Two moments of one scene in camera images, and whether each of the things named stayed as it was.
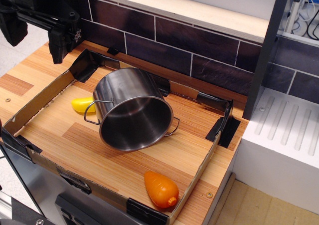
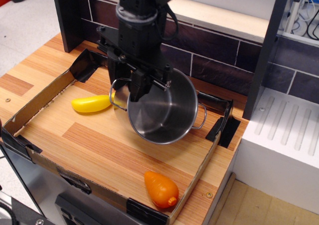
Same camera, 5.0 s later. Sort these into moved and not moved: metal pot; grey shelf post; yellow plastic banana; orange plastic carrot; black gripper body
Moved: black gripper body; metal pot
Not moved: orange plastic carrot; grey shelf post; yellow plastic banana
